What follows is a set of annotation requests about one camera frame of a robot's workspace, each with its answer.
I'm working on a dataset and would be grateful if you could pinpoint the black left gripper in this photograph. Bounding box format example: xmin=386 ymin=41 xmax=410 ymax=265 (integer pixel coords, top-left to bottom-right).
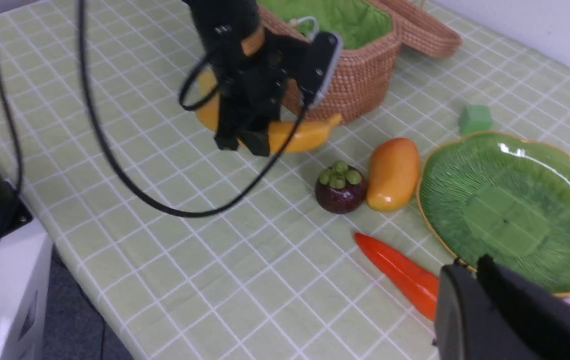
xmin=205 ymin=25 xmax=310 ymax=157

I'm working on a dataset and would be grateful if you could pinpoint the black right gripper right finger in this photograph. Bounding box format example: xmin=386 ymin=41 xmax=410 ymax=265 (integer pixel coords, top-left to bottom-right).
xmin=477 ymin=255 xmax=570 ymax=360

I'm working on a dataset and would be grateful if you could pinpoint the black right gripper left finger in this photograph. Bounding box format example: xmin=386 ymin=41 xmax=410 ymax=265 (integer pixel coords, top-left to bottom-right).
xmin=434 ymin=264 xmax=542 ymax=360

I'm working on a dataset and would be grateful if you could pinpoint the orange plastic carrot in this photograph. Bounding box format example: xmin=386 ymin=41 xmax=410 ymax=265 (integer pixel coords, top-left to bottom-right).
xmin=354 ymin=232 xmax=439 ymax=322

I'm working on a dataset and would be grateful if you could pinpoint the yellow plastic banana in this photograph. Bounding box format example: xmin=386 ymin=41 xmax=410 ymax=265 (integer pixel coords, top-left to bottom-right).
xmin=195 ymin=71 xmax=343 ymax=153

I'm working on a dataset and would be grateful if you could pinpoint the purple plastic mangosteen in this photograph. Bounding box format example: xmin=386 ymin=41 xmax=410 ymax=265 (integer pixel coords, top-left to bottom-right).
xmin=314 ymin=161 xmax=368 ymax=215

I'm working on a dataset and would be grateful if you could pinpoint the orange plastic mango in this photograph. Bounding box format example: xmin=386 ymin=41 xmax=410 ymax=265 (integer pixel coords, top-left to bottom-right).
xmin=366 ymin=137 xmax=420 ymax=213

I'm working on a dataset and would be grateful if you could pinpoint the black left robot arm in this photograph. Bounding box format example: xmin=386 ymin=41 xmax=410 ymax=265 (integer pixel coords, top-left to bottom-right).
xmin=179 ymin=0 xmax=310 ymax=157

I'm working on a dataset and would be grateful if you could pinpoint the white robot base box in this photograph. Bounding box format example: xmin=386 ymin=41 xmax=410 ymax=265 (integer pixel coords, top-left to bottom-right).
xmin=0 ymin=219 xmax=52 ymax=360

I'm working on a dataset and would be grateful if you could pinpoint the green leaf glass plate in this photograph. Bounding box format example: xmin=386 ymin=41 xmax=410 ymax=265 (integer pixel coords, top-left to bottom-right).
xmin=416 ymin=132 xmax=570 ymax=297

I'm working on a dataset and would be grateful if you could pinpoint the green checkered tablecloth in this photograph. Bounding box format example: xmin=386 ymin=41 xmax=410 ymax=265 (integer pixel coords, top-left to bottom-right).
xmin=0 ymin=0 xmax=570 ymax=360

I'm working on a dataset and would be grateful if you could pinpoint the woven wicker basket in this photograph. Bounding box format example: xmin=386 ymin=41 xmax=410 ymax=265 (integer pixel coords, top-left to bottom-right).
xmin=258 ymin=0 xmax=402 ymax=123

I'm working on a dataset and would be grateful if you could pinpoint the green foam cube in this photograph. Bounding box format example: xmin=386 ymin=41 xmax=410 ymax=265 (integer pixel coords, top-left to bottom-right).
xmin=458 ymin=104 xmax=493 ymax=136

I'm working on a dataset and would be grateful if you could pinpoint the wicker basket lid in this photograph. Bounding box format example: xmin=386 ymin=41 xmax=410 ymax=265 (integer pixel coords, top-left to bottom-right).
xmin=373 ymin=0 xmax=463 ymax=59

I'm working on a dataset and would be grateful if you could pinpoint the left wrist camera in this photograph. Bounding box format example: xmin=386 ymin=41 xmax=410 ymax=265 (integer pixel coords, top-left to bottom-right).
xmin=295 ymin=31 xmax=343 ymax=111

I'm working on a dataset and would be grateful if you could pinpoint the black cable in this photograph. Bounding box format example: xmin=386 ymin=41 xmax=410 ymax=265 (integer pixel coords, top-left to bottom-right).
xmin=0 ymin=0 xmax=315 ymax=219

